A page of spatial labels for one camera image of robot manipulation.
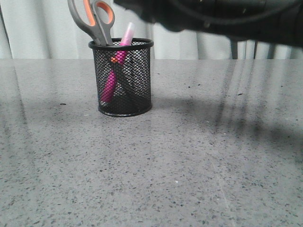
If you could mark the pink marker pen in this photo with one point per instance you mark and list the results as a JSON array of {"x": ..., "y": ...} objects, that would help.
[{"x": 120, "y": 56}]

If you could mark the grey orange scissors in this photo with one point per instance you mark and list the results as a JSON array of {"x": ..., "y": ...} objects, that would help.
[{"x": 101, "y": 18}]

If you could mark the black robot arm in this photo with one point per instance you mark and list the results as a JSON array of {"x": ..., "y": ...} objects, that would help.
[{"x": 270, "y": 21}]

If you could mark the black mesh pen cup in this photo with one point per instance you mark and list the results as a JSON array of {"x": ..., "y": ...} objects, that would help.
[{"x": 136, "y": 69}]

